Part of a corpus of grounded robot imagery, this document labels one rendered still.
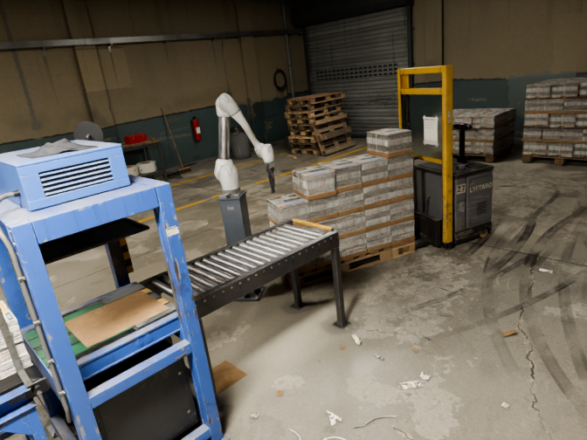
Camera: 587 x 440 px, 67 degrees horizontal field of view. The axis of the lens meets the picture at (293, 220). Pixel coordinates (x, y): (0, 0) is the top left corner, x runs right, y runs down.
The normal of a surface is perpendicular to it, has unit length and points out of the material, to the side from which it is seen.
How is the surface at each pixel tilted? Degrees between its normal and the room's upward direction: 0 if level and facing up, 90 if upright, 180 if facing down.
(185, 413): 90
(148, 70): 90
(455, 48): 90
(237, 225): 90
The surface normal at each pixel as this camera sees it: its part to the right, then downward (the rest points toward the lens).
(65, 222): 0.69, 0.16
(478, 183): 0.39, 0.26
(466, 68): -0.72, 0.30
